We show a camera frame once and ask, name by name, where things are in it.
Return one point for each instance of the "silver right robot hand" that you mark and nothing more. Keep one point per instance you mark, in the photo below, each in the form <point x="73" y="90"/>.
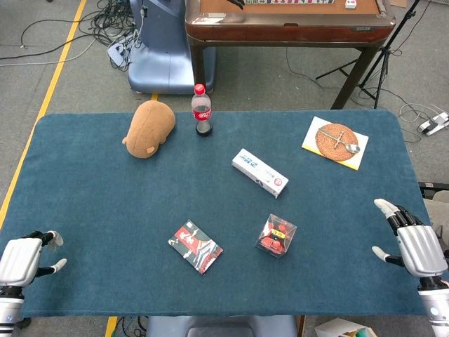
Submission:
<point x="419" y="249"/>

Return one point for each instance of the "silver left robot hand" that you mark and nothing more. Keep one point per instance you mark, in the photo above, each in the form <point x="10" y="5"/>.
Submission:
<point x="17" y="259"/>

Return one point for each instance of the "transparent box with coffee capsules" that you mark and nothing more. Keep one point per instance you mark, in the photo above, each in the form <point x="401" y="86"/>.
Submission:
<point x="277" y="238"/>

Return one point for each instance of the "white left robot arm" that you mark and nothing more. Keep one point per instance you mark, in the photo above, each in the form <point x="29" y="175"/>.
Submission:
<point x="8" y="309"/>

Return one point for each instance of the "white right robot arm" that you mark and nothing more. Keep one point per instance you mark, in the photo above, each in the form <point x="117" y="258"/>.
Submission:
<point x="435" y="305"/>

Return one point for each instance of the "open cardboard box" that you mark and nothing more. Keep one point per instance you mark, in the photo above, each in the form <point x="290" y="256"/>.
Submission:
<point x="336" y="328"/>

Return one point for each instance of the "white toothpaste box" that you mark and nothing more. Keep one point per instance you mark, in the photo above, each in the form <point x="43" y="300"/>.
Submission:
<point x="259" y="172"/>

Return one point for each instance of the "black red palace print box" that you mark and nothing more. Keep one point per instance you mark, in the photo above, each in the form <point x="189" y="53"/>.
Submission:
<point x="194" y="245"/>

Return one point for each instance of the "black background robot hand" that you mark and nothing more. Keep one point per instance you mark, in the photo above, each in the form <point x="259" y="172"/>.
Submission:
<point x="238" y="3"/>

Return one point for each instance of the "beige cushioned seat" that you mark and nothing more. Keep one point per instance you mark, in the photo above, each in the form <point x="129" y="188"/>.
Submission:
<point x="440" y="210"/>

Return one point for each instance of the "blue table cloth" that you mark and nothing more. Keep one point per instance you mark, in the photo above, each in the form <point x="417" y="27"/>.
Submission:
<point x="105" y="196"/>

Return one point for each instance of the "metal spoon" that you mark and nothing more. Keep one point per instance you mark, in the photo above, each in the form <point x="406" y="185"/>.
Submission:
<point x="352" y="148"/>

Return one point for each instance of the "brown woven round coaster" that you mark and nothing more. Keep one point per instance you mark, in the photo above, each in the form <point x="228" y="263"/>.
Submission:
<point x="333" y="151"/>

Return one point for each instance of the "white yellow booklet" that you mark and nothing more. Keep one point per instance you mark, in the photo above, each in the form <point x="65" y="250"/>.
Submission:
<point x="310" y="138"/>

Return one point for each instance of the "brown capybara plush toy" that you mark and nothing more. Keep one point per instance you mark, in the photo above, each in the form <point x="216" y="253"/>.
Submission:
<point x="151" y="126"/>

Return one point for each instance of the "black tripod stand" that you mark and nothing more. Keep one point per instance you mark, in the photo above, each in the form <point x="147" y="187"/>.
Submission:
<point x="387" y="49"/>

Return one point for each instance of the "dark grey robot body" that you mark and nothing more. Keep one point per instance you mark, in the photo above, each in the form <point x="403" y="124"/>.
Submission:
<point x="217" y="326"/>

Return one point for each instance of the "white power strip with plugs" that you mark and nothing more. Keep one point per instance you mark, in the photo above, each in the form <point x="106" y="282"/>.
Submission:
<point x="117" y="52"/>

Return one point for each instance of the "cola bottle with red cap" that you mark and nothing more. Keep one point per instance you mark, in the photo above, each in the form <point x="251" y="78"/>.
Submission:
<point x="202" y="112"/>

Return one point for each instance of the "single white mahjong tile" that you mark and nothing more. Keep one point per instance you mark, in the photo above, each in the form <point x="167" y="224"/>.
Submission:
<point x="350" y="3"/>

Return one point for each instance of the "brown mahjong table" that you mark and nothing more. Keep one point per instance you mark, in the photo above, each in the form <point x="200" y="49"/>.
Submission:
<point x="280" y="31"/>

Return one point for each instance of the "black metal frame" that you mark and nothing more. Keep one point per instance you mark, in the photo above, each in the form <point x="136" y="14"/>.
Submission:
<point x="433" y="186"/>

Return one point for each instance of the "white power strip with switch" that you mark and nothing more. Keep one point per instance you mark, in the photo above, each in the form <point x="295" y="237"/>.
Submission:
<point x="433" y="124"/>

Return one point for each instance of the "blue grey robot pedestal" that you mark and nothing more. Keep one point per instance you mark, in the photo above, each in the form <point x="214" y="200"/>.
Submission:
<point x="165" y="52"/>

